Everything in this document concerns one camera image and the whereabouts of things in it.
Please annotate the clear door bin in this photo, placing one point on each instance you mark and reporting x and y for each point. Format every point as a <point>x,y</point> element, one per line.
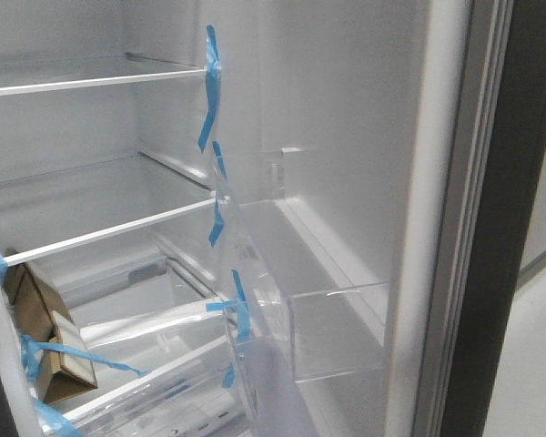
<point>314,362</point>

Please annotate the white fridge interior body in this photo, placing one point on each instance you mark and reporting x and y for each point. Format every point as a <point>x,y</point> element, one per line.
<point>158,267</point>

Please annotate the middle glass fridge shelf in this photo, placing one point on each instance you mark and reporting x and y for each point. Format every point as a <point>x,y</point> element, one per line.
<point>46,214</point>

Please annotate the glass fridge shelf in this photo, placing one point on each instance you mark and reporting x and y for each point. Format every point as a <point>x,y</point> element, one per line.
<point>46,214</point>
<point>53,75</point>

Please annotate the upper glass fridge shelf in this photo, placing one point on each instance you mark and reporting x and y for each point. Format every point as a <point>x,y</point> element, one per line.
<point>53,75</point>

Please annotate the middle blue tape strip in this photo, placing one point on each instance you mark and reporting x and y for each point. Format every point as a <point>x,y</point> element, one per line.
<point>222,178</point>

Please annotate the blue tape strip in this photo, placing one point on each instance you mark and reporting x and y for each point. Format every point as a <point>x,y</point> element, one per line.
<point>240,305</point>
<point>222,178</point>
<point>212,86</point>

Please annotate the lower blue tape strip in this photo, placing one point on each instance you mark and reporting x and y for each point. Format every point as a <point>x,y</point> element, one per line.
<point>240,305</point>

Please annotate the upper blue tape strip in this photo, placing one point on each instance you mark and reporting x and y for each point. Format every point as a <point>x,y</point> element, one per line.
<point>212,86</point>

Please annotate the clear crisper drawer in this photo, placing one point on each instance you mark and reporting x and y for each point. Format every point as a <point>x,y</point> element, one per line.
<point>179,382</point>

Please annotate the brown cardboard box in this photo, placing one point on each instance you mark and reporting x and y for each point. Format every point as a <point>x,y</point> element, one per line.
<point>41,313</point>

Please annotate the blue tape on box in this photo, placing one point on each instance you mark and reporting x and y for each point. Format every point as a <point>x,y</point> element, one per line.
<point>44,361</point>

